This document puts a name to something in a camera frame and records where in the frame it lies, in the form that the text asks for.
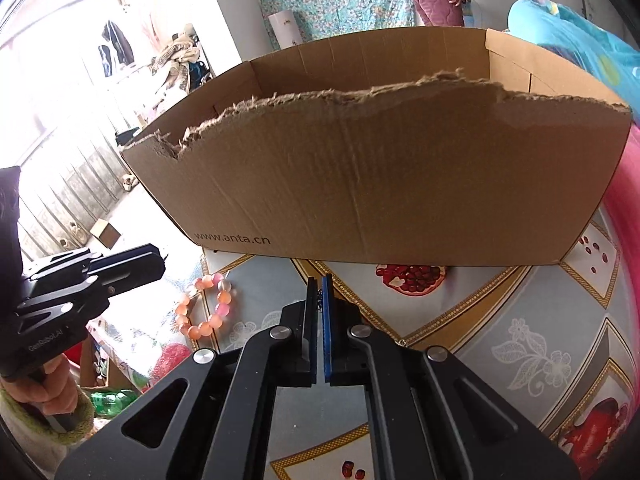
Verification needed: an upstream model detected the brown cardboard box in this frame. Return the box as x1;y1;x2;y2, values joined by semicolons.
119;27;633;267

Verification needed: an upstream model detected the hanging dark jacket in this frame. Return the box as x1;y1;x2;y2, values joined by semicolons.
97;20;135;78

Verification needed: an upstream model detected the pile of clothes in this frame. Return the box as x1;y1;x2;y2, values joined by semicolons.
150;24;206;96

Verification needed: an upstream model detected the red mesh bag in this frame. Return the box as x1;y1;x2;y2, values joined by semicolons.
150;342;193;381

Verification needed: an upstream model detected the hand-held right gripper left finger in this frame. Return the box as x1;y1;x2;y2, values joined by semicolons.
54;276;319;480

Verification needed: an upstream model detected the pink orange bead bracelet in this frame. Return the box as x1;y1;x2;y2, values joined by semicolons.
173;272;236;339

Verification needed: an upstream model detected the blue quilt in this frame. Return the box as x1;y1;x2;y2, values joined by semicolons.
507;0;640;126

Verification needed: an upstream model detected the window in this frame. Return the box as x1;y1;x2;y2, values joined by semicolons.
0;0;151;171

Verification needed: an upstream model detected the small cardboard box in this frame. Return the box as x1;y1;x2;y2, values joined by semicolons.
89;219;122;250

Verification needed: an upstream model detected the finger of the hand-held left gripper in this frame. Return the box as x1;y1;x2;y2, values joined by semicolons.
21;242;167;287
16;266;167;319

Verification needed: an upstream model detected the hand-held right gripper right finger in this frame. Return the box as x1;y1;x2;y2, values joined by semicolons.
321;274;582;480

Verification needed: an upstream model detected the metal balcony railing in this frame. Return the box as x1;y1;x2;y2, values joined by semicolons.
15;125;151;261

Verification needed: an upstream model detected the wheelchair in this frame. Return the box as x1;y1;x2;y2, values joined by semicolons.
190;60;213;91

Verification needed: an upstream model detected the green plastic bottle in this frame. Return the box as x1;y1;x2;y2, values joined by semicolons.
90;389;138;418

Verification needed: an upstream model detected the person's left hand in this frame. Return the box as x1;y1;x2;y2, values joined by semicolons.
0;352;81;429

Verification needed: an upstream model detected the rolled pale mat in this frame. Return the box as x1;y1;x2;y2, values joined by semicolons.
267;9;306;51

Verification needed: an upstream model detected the person's left forearm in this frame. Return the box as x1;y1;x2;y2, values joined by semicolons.
0;390;96;458

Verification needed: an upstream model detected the pink floral blanket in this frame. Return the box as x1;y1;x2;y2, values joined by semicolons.
597;122;640;261

